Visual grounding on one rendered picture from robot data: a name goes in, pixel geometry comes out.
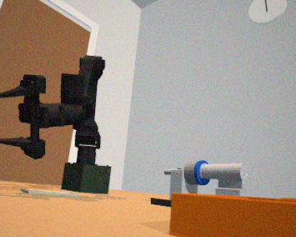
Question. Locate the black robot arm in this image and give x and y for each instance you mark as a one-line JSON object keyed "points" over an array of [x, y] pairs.
{"points": [[78, 94]]}

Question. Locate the blue ring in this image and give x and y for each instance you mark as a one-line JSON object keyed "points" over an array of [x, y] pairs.
{"points": [[200, 181]]}

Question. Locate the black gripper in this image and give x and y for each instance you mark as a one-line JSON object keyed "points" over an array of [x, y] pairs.
{"points": [[42, 115]]}

